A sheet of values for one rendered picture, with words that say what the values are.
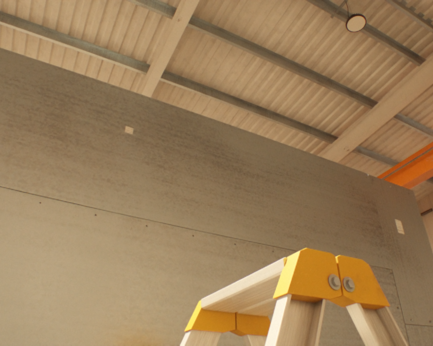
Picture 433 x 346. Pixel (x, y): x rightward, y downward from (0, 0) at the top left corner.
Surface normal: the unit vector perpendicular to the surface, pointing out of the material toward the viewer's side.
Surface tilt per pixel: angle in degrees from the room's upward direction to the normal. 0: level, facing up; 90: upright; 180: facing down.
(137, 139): 90
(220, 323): 90
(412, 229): 90
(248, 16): 176
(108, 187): 90
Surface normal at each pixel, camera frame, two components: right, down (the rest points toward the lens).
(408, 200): 0.46, -0.48
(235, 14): 0.03, 0.80
